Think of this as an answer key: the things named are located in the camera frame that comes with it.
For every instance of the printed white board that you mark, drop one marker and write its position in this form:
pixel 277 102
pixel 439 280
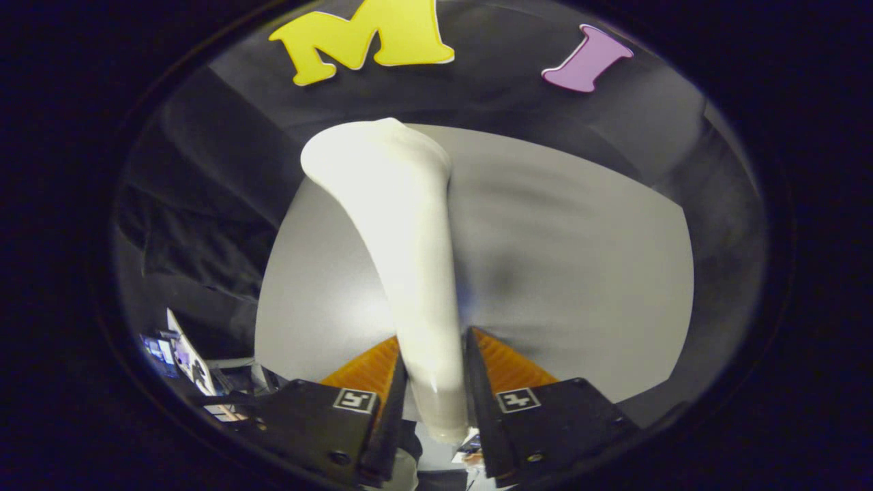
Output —
pixel 191 354

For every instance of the grey drawer cabinet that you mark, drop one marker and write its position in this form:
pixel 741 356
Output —
pixel 580 273

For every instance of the black suit jacket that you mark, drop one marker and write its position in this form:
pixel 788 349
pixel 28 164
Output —
pixel 204 252

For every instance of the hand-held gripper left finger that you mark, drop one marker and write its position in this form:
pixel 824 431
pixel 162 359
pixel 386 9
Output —
pixel 320 429

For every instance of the black backdrop cloth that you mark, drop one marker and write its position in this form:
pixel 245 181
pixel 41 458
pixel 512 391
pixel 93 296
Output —
pixel 518 95

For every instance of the white garment steamer head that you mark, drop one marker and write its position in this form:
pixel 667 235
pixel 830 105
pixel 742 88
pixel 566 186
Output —
pixel 409 259

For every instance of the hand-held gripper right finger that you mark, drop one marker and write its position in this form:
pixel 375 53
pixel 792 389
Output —
pixel 545 426

